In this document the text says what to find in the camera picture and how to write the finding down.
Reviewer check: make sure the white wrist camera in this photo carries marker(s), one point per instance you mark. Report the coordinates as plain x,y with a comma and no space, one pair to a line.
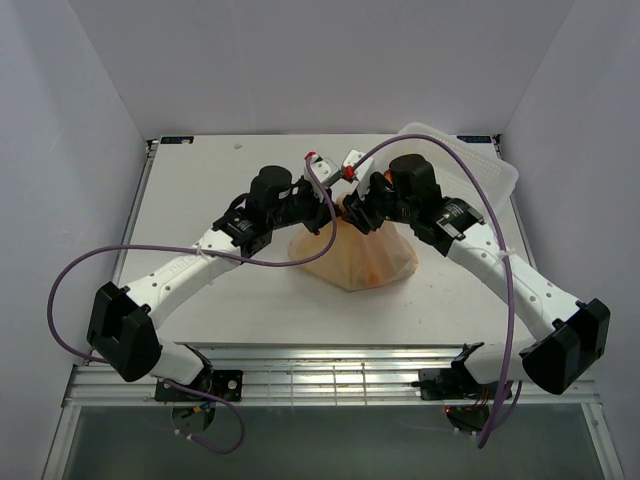
323,168
358,171

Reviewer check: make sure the white plastic basket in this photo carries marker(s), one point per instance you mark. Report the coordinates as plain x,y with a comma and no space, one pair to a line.
496,177

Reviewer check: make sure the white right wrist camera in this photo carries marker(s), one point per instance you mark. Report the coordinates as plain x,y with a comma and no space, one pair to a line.
358,171

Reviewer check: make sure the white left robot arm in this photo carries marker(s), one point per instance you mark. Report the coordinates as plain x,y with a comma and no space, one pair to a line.
125,320

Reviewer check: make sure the banana print plastic bag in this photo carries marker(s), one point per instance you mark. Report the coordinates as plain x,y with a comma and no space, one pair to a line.
359,262

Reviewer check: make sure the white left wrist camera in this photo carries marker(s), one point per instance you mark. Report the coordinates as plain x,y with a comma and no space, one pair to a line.
323,168

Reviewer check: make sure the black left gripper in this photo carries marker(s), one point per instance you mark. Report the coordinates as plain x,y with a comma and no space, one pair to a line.
322,210

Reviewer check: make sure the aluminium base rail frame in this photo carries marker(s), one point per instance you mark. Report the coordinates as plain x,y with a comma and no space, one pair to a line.
331,374

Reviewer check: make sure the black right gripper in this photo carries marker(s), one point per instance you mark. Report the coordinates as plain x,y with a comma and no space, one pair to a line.
357,208

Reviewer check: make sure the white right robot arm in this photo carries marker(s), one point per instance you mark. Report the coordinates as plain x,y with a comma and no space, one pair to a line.
568,335

